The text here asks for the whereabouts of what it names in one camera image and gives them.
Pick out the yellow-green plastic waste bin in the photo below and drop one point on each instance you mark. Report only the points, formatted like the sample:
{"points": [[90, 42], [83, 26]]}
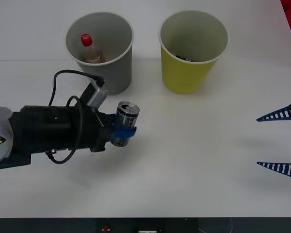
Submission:
{"points": [[184, 77]]}

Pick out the black robot torso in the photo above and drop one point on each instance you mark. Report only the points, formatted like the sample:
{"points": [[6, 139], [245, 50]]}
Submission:
{"points": [[63, 225]]}

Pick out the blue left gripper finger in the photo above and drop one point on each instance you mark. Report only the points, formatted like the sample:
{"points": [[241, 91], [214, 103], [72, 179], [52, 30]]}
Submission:
{"points": [[123, 132], [112, 119]]}

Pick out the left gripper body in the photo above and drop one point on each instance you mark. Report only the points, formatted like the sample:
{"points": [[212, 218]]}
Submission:
{"points": [[92, 131]]}

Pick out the silver drink can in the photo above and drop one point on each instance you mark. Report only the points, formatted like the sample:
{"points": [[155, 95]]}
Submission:
{"points": [[127, 117]]}

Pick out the black drink can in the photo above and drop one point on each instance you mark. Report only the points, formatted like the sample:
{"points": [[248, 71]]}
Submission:
{"points": [[185, 59]]}

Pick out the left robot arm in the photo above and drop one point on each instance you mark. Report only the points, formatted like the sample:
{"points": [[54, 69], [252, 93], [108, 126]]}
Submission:
{"points": [[38, 128]]}

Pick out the clear bottle with red cap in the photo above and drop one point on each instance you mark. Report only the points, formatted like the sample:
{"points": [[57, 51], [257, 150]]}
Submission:
{"points": [[86, 40]]}

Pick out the grey plastic waste bin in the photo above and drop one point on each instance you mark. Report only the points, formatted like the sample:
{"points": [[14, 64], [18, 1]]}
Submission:
{"points": [[116, 72]]}

